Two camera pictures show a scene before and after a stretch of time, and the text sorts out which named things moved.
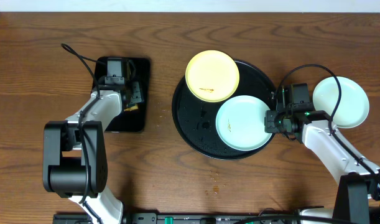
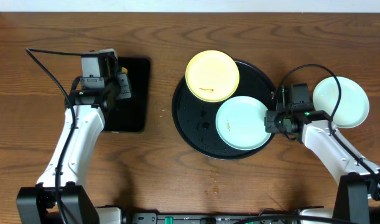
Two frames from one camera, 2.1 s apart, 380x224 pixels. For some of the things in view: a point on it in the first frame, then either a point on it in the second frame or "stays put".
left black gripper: [137, 93] to [124, 86]
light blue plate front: [354, 106] stays put
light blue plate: [240, 123] stays put
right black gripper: [269, 127] stays put
